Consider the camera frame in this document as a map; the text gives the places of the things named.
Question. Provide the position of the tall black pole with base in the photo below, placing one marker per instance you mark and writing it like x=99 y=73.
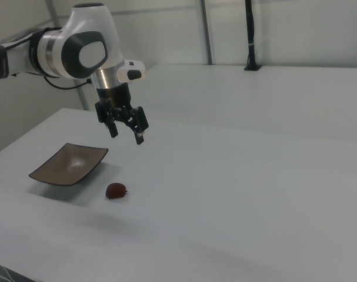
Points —
x=250 y=29

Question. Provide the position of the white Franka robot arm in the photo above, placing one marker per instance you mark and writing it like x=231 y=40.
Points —
x=87 y=26

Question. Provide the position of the brown square ceramic plate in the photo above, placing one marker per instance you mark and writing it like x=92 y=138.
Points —
x=69 y=164

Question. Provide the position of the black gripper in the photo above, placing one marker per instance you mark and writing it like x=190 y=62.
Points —
x=115 y=95

